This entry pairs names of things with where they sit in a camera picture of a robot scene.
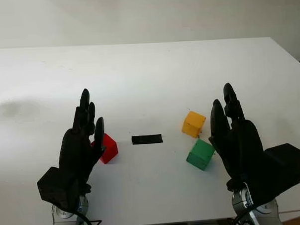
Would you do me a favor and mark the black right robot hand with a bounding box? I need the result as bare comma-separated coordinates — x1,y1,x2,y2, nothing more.
205,81,268,191

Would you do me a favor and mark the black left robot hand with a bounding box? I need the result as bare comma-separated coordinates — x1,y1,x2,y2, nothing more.
55,87,109,196

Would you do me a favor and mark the red cube block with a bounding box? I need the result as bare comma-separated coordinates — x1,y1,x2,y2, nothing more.
90,133,119,165

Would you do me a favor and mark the green cube block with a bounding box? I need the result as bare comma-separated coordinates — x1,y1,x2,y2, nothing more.
185,138,216,172

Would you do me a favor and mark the yellow cube block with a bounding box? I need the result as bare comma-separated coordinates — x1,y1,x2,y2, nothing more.
181,110,207,138

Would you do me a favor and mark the black tape strip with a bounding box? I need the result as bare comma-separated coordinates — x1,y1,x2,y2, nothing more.
131,133,164,145

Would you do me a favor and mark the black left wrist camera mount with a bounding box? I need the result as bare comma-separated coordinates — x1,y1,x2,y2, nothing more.
36,165,82,215

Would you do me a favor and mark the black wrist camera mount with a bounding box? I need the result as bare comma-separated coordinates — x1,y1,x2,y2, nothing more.
36,165,82,215
241,142,300,209

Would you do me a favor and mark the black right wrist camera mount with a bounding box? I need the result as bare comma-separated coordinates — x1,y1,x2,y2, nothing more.
241,142,300,209

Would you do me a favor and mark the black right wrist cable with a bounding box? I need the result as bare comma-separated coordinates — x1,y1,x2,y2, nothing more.
228,205,257,225

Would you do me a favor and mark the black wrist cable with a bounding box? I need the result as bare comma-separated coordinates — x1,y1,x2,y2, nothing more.
74,209,103,225
228,205,257,225

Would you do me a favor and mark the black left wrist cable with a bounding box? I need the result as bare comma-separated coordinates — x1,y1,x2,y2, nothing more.
74,209,103,225

